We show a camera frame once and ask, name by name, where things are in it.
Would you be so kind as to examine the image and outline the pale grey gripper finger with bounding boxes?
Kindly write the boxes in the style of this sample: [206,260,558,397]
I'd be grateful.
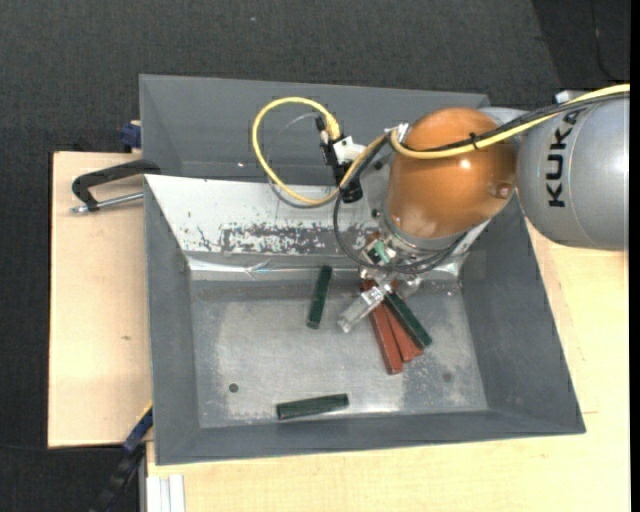
[336,285,389,335]

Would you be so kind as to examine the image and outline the dark green flat block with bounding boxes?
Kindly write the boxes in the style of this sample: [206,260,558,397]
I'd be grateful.
[305,264,334,331]
[275,392,350,421]
[383,291,434,350]

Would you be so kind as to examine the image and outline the red-brown flat block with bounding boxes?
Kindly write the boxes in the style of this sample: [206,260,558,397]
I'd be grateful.
[381,302,425,363]
[359,279,405,377]

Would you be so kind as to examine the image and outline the grey metal bin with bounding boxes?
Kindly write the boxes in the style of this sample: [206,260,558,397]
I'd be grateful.
[138,73,587,466]

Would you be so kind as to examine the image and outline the pale wood flat board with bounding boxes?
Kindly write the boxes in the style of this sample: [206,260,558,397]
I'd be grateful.
[47,151,154,449]

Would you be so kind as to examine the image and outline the black cylinder on white bracket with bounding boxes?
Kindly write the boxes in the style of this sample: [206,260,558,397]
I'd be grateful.
[314,114,367,204]

